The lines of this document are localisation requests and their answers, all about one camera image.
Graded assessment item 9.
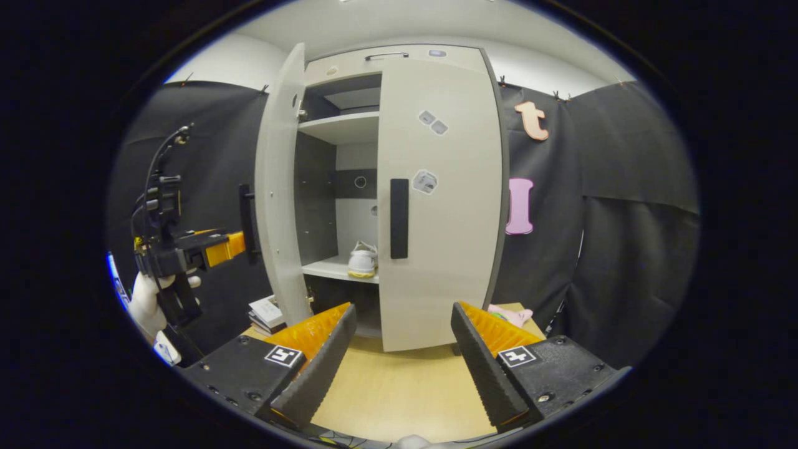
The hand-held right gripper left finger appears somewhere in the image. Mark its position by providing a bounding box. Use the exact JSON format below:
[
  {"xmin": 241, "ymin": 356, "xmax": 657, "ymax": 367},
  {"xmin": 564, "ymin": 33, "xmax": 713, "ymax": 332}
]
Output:
[{"xmin": 181, "ymin": 303, "xmax": 358, "ymax": 431}]

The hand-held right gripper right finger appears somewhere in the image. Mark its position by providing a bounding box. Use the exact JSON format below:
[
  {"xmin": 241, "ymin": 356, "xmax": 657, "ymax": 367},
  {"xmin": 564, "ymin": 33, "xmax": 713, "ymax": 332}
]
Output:
[{"xmin": 450, "ymin": 302, "xmax": 632, "ymax": 435}]

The light grey cabinet door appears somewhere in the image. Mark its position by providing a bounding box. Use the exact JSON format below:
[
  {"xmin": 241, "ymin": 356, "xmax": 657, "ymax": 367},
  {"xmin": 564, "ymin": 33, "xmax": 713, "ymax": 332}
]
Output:
[
  {"xmin": 377, "ymin": 57, "xmax": 504, "ymax": 353},
  {"xmin": 254, "ymin": 42, "xmax": 312, "ymax": 327}
]

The white sneaker shoe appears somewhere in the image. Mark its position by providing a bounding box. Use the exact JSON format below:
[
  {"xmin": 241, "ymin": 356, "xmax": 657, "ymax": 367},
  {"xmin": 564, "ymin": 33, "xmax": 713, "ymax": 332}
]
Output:
[{"xmin": 347, "ymin": 241, "xmax": 380, "ymax": 279}]

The grey shoe cabinet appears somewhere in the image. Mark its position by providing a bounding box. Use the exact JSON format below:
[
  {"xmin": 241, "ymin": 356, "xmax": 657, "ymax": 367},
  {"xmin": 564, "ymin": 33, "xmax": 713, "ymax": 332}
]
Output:
[{"xmin": 293, "ymin": 44, "xmax": 509, "ymax": 340}]

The light grey cabinet drawer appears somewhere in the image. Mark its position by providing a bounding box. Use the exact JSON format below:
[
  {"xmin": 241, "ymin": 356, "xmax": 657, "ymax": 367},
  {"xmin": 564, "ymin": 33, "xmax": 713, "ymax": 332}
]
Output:
[{"xmin": 304, "ymin": 45, "xmax": 487, "ymax": 85}]

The pink cloth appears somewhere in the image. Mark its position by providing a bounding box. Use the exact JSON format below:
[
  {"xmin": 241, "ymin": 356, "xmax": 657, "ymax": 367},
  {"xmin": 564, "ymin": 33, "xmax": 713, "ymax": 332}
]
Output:
[{"xmin": 488, "ymin": 303, "xmax": 534, "ymax": 329}]

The dark brown book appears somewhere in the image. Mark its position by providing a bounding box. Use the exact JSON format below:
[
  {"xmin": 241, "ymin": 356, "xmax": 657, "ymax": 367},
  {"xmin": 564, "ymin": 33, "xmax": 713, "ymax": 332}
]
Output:
[{"xmin": 249, "ymin": 315, "xmax": 287, "ymax": 337}]

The white cover book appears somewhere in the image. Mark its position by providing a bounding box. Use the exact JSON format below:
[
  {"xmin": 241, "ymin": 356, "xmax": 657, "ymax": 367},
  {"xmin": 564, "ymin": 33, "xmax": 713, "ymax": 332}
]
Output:
[{"xmin": 248, "ymin": 295, "xmax": 286, "ymax": 325}]

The white box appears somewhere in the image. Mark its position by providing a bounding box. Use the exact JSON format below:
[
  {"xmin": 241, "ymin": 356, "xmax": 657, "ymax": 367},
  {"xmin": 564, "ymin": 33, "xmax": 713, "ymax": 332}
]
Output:
[{"xmin": 153, "ymin": 331, "xmax": 183, "ymax": 367}]

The black backdrop cloth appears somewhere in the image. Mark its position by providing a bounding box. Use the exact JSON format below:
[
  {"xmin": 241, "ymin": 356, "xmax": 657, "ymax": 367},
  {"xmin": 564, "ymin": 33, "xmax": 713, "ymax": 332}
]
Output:
[{"xmin": 106, "ymin": 80, "xmax": 702, "ymax": 369}]

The black door handle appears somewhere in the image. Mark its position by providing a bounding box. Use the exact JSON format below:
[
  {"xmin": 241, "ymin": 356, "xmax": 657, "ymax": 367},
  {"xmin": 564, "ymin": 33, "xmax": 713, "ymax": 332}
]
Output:
[
  {"xmin": 239, "ymin": 183, "xmax": 261, "ymax": 264},
  {"xmin": 390, "ymin": 178, "xmax": 410, "ymax": 260}
]

